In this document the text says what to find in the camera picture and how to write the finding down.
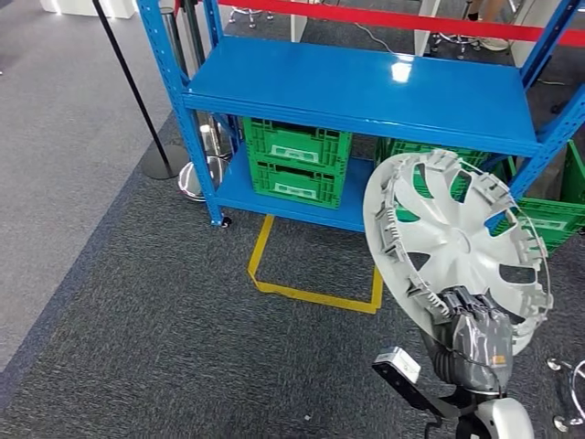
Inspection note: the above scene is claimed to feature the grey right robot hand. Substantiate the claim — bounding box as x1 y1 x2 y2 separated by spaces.
420 286 515 395

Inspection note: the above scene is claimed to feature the grey plastic wheel hubcap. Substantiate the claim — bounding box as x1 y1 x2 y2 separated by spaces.
362 148 555 359

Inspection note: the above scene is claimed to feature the blue metal shelf rack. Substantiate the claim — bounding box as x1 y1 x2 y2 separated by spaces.
136 0 585 234

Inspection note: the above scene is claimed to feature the person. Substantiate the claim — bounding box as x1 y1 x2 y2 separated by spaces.
466 0 512 53

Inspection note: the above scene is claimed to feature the white partition panel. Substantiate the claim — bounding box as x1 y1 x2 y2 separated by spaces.
509 0 574 69

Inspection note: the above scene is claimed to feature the red barrier belt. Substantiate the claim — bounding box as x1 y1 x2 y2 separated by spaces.
173 0 585 48

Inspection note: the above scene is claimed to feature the chrome base swivel stool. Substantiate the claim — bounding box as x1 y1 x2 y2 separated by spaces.
227 5 275 29

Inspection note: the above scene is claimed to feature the black stanchion pole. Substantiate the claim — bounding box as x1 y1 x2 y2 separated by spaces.
91 0 190 182

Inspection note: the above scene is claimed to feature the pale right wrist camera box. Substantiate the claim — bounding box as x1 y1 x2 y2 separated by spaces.
371 346 458 425

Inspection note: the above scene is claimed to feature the white floor cable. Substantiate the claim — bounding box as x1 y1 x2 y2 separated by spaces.
354 23 394 57

